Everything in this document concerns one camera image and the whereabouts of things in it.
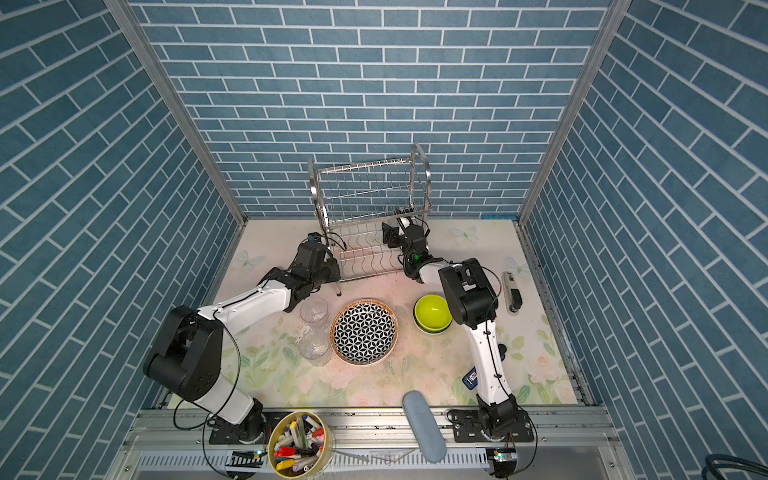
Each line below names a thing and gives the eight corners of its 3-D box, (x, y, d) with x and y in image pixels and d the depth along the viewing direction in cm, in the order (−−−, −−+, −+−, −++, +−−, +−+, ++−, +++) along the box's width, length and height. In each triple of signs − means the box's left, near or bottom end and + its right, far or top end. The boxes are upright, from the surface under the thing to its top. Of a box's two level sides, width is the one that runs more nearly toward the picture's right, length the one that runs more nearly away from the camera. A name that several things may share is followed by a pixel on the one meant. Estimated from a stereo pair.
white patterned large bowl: (327, 367, 85) (325, 361, 82) (337, 306, 98) (335, 299, 94) (398, 367, 85) (398, 362, 82) (398, 306, 98) (398, 299, 94)
